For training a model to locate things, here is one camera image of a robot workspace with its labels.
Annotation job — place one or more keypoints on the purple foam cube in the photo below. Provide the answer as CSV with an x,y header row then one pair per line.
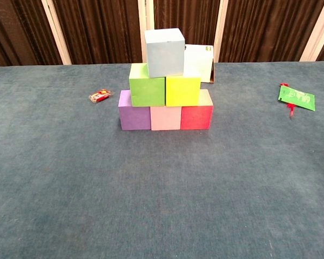
x,y
133,118

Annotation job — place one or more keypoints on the red foam cube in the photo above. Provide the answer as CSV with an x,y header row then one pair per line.
x,y
197,117

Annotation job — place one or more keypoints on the green foam cube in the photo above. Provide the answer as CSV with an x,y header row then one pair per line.
x,y
147,90

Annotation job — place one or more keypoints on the yellow foam cube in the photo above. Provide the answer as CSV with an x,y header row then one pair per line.
x,y
182,90

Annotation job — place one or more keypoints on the light blue foam cube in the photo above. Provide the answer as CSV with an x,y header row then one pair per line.
x,y
166,56

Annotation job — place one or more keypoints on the pink foam cube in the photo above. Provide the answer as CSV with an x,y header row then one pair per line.
x,y
166,118

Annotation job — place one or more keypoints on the red candy wrapper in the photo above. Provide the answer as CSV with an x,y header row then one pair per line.
x,y
100,96

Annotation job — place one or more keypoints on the white cardboard box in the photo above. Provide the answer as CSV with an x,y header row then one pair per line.
x,y
198,62

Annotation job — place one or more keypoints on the small red ribbon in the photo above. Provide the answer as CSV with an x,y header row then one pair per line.
x,y
291,109

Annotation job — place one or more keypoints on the teal felt table cover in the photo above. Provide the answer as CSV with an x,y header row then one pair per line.
x,y
43,189

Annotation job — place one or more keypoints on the green sachet packet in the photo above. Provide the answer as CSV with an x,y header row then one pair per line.
x,y
297,98

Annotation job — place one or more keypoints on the white frame post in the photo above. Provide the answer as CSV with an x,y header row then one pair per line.
x,y
56,32
144,16
221,27
317,29

